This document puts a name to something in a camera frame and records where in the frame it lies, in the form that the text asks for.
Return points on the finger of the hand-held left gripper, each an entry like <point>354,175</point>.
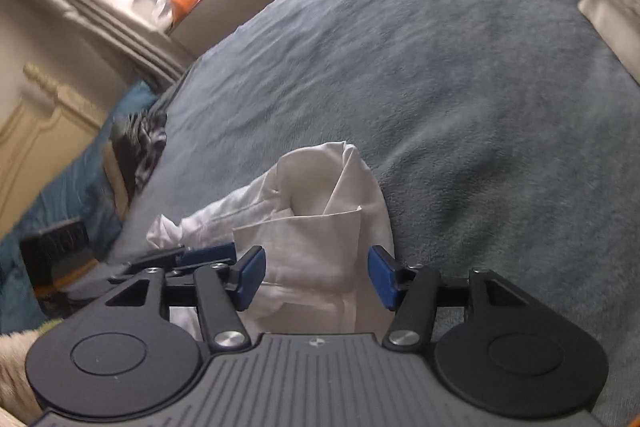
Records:
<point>210,253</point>

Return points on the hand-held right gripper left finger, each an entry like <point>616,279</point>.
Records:
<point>252,277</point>

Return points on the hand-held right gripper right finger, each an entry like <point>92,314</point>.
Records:
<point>380,279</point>

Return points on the white shirt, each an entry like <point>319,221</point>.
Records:
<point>320,207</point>

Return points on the blue pillow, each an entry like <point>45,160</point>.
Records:
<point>75,192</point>

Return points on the tan cushion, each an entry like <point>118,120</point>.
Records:
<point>117,187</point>

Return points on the cream wooden headboard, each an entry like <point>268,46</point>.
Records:
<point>45,142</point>

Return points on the black cushion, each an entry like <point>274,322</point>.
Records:
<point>125,157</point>

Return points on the dark plaid shirt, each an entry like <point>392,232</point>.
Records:
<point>147,142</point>

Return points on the shaggy cream rug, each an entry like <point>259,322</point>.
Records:
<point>15,372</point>

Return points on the beige curtain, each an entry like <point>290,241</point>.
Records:
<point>100,22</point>

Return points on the folded cream cloth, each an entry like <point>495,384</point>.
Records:
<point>610,27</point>

